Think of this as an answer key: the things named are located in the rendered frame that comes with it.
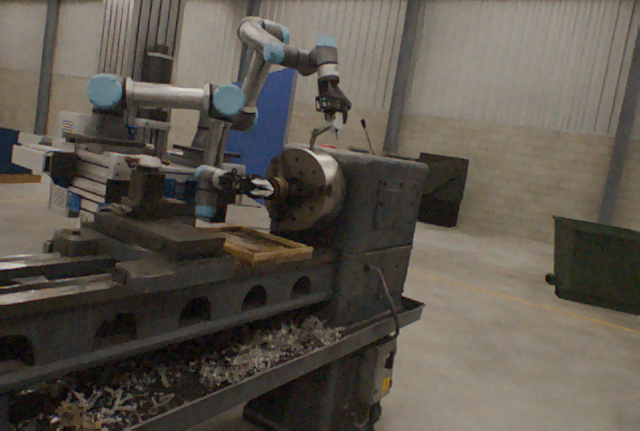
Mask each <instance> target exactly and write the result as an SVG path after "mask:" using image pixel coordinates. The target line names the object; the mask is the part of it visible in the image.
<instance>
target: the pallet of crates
mask: <svg viewBox="0 0 640 431"><path fill-rule="evenodd" d="M20 133H21V131H19V130H13V129H8V128H3V127H0V184H30V183H41V176H42V175H40V174H35V173H33V169H30V168H27V167H24V166H21V165H19V164H16V163H13V162H12V160H13V150H14V145H16V146H22V144H23V143H19V134H20Z"/></svg>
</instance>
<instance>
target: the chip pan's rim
mask: <svg viewBox="0 0 640 431"><path fill-rule="evenodd" d="M401 305H402V306H403V307H404V309H403V310H402V311H399V312H397V313H398V316H399V319H400V329H401V328H403V327H405V326H408V325H410V324H412V323H414V322H416V321H418V320H420V319H421V314H422V311H423V308H424V307H425V306H426V304H424V303H422V302H419V301H416V300H413V298H410V297H407V296H404V295H402V300H401ZM406 310H407V311H409V312H407V311H406ZM405 312H406V313H405ZM402 313H403V314H402ZM400 314H401V315H400ZM393 317H394V315H393V314H391V315H388V316H386V317H383V318H381V319H378V320H376V321H373V322H371V323H369V324H366V325H364V326H361V327H359V328H356V329H354V330H351V331H349V332H346V333H344V334H341V336H343V337H345V336H348V337H345V338H343V339H341V340H338V341H336V342H333V343H330V344H328V345H325V346H323V347H321V348H318V349H316V350H314V351H311V352H309V353H307V354H304V355H302V356H299V357H297V358H295V359H292V361H290V362H287V363H285V364H282V365H280V366H277V367H274V368H271V369H268V370H266V371H263V372H261V373H258V374H256V375H254V376H252V377H250V378H248V379H245V380H243V381H241V382H238V383H236V384H234V385H231V386H229V387H226V388H224V389H222V390H219V391H217V392H214V393H212V394H209V395H206V396H204V397H202V398H199V399H197V400H194V401H192V402H190V403H187V404H185V405H182V406H180V407H178V408H175V409H173V410H170V411H168V412H166V413H163V414H161V415H159V416H156V417H154V418H152V419H149V420H147V421H144V422H142V423H140V424H136V425H134V426H131V427H129V428H126V429H124V430H121V431H184V430H186V429H188V428H190V427H193V426H195V425H197V424H199V423H201V422H203V421H205V420H207V419H210V418H213V417H215V416H217V415H219V414H221V413H223V412H225V411H227V410H229V409H232V408H234V407H236V406H238V405H240V404H242V403H244V402H246V401H248V400H251V399H253V398H255V397H257V396H259V395H261V394H263V393H265V392H267V391H270V390H272V389H275V388H277V387H279V386H281V385H283V384H285V383H287V382H290V381H292V380H294V379H296V378H298V377H300V376H302V375H304V374H306V373H309V372H311V371H313V370H315V369H317V368H319V367H321V366H323V365H325V364H328V363H330V362H332V361H335V359H337V358H339V357H341V356H343V355H345V354H347V353H350V352H352V351H354V350H356V349H358V348H360V347H362V346H364V345H366V344H369V343H371V342H373V341H375V340H377V339H379V338H381V337H383V336H385V335H388V334H390V333H392V332H395V331H396V322H395V318H393ZM387 319H388V320H387ZM358 331H359V332H358ZM356 332H357V333H356ZM354 333H355V334H354ZM351 334H352V335H351ZM349 335H350V336H349Z"/></svg>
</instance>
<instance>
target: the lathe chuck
mask: <svg viewBox="0 0 640 431"><path fill-rule="evenodd" d="M283 154H284V156H285V158H286V161H287V163H288V166H289V168H290V171H291V173H292V176H293V177H297V178H298V179H297V180H295V181H294V182H292V184H293V185H300V182H302V185H318V186H330V196H329V198H328V196H306V195H302V196H301V198H300V196H299V195H292V196H293V197H294V198H295V199H296V200H297V201H292V202H291V204H290V206H289V208H288V210H287V212H286V214H285V216H284V218H283V220H282V222H281V224H280V226H281V227H282V228H284V229H287V230H292V231H298V230H311V229H316V228H318V227H321V226H322V225H324V224H325V223H326V222H327V221H328V220H329V219H330V218H331V217H332V216H333V214H335V212H336V210H337V208H338V206H339V202H340V198H341V180H340V176H339V173H338V170H337V168H336V166H335V164H333V163H332V162H331V160H330V159H329V158H328V157H327V156H326V155H324V154H323V153H321V152H318V151H315V150H312V151H311V150H309V149H308V150H307V149H303V148H290V149H286V150H284V151H283ZM272 168H273V166H272V164H271V162H270V163H269V165H268V167H267V169H266V171H265V174H264V178H269V177H270V175H272V172H271V170H270V169H272ZM263 202H264V206H265V208H266V211H267V213H268V215H269V213H270V211H271V208H269V206H270V204H271V202H270V201H268V200H263ZM324 217H326V219H325V220H324V221H323V222H321V223H319V221H320V220H321V219H322V218H324Z"/></svg>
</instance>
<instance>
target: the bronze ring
mask: <svg viewBox="0 0 640 431"><path fill-rule="evenodd" d="M266 180H267V181H268V182H269V184H270V186H271V187H272V189H273V193H272V194H271V195H269V196H267V197H263V198H262V199H263V200H268V201H274V202H282V201H283V200H285V198H286V197H287V196H288V195H287V194H288V185H287V184H288V182H287V181H286V180H285V179H284V178H283V177H281V176H274V177H269V178H266Z"/></svg>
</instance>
